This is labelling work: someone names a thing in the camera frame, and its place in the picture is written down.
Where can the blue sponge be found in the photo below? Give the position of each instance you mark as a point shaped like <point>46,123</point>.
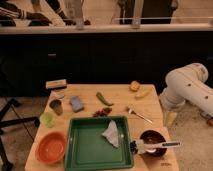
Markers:
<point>76,104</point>

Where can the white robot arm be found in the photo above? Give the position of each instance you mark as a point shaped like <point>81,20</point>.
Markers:
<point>188,83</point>

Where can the red orange bowl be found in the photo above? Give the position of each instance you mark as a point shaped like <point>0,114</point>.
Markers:
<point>51,148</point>

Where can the dark red grape bunch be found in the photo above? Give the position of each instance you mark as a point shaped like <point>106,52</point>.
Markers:
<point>102,113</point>

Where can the orange toy fruit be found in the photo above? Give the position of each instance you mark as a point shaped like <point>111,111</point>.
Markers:
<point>135,86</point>

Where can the metal fork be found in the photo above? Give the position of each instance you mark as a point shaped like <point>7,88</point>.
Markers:
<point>133,112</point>

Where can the yellow toy banana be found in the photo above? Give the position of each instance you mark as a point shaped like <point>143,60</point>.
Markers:
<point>143,93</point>

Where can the wooden block brush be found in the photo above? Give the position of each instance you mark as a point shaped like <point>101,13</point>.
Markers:
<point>56,84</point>

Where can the crumpled white cloth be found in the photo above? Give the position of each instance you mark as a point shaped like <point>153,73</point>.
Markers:
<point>111,134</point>

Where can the white plastic scoop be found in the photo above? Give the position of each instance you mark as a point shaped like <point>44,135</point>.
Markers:
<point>57,95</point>

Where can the small grey metal cup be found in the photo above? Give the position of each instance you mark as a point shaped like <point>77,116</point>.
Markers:
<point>56,106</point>

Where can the green plastic tray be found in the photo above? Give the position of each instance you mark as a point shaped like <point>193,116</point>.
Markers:
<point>88,150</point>

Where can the light green plastic cup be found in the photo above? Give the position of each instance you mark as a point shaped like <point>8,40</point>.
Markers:
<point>47,119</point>

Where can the black office chair base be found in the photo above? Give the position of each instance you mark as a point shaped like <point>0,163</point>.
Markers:
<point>7,165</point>

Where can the white handled dish brush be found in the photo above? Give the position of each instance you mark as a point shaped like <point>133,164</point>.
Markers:
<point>141,147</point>

